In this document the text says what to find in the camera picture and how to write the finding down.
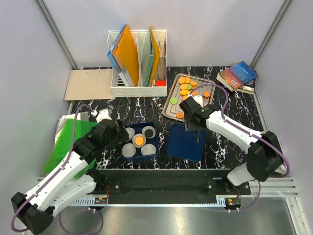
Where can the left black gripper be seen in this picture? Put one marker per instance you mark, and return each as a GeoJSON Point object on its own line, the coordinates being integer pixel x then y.
{"type": "Point", "coordinates": [121, 136]}

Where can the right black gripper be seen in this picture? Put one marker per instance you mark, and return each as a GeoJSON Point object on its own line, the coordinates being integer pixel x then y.
{"type": "Point", "coordinates": [189, 125]}

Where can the black round cookie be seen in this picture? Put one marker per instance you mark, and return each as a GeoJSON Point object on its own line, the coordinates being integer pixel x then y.
{"type": "Point", "coordinates": [149, 133]}

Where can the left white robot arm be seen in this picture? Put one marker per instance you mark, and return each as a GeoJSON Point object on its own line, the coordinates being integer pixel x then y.
{"type": "Point", "coordinates": [37, 208]}

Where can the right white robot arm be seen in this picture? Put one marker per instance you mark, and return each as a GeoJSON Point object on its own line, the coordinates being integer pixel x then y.
{"type": "Point", "coordinates": [264, 155]}

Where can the black marble mat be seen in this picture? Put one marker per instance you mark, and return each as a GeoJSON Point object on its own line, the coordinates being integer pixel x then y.
{"type": "Point", "coordinates": [218, 151]}

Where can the white paper cup top-left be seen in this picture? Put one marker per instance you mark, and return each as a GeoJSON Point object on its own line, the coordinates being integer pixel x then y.
{"type": "Point", "coordinates": [131, 132]}

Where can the white paper cup centre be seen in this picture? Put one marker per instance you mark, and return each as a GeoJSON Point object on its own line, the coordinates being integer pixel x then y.
{"type": "Point", "coordinates": [136, 135]}

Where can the white paper cup bottom-left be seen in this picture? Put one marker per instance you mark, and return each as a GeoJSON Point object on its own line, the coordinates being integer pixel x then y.
{"type": "Point", "coordinates": [128, 150]}

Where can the blue tin lid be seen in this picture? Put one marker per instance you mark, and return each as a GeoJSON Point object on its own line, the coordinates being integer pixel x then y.
{"type": "Point", "coordinates": [182, 144]}

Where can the blue cookie tin box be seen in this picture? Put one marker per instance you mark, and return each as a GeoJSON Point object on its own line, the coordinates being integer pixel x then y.
{"type": "Point", "coordinates": [138, 130]}

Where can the white paper cup top-right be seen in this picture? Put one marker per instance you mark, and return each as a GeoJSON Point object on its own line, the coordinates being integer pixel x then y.
{"type": "Point", "coordinates": [146, 128]}

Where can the white paper cup bottom-right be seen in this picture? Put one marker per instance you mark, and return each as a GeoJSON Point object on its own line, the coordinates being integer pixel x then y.
{"type": "Point", "coordinates": [148, 149]}

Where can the orange flower cookie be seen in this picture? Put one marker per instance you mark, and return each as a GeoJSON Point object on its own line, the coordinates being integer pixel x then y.
{"type": "Point", "coordinates": [206, 95]}

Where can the green round cookie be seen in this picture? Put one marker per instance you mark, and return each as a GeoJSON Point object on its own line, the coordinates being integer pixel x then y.
{"type": "Point", "coordinates": [173, 100]}

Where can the metal baking tray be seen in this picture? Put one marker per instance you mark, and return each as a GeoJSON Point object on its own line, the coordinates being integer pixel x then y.
{"type": "Point", "coordinates": [186, 85]}

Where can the green folder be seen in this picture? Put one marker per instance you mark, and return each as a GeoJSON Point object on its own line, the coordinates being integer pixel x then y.
{"type": "Point", "coordinates": [63, 142]}

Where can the red small box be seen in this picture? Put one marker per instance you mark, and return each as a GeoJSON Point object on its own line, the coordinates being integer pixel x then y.
{"type": "Point", "coordinates": [160, 83]}

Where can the beige clipboard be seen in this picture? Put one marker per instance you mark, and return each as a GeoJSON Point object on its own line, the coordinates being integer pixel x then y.
{"type": "Point", "coordinates": [89, 85]}

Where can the blue cover book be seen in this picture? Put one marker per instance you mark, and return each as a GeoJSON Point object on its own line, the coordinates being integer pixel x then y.
{"type": "Point", "coordinates": [238, 75]}

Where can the lower paperback book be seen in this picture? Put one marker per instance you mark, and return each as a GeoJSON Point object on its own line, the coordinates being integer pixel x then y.
{"type": "Point", "coordinates": [248, 88]}

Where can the orange folder left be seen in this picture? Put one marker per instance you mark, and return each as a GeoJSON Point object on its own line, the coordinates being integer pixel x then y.
{"type": "Point", "coordinates": [126, 55]}

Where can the orange folder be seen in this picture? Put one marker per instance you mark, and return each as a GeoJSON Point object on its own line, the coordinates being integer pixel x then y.
{"type": "Point", "coordinates": [126, 55]}
{"type": "Point", "coordinates": [156, 57]}

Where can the orange folder right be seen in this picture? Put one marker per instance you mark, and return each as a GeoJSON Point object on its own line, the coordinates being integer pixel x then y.
{"type": "Point", "coordinates": [156, 57]}

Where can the white file organizer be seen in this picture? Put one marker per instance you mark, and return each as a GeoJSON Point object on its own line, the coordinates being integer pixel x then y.
{"type": "Point", "coordinates": [140, 38]}

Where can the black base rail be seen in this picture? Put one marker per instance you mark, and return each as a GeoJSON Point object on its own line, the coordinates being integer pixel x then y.
{"type": "Point", "coordinates": [170, 187]}

